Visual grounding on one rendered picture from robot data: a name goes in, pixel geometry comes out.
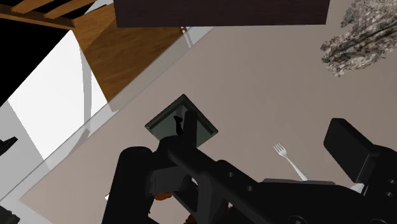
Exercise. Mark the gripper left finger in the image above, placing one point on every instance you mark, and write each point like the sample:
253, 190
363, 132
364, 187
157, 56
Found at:
198, 167

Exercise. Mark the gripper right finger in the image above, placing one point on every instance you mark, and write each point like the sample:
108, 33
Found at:
350, 149

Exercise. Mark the orange-brown object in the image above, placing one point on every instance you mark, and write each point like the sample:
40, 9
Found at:
162, 196

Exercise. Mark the dark green square dish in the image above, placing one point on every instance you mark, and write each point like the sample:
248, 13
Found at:
164, 125

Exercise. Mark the white fork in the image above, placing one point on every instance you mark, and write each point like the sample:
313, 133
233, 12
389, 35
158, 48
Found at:
290, 160

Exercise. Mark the grey speckled plant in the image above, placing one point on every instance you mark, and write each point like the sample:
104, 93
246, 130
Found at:
359, 40

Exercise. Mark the brown wooden furniture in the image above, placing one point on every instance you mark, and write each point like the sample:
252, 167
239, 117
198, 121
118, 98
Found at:
124, 56

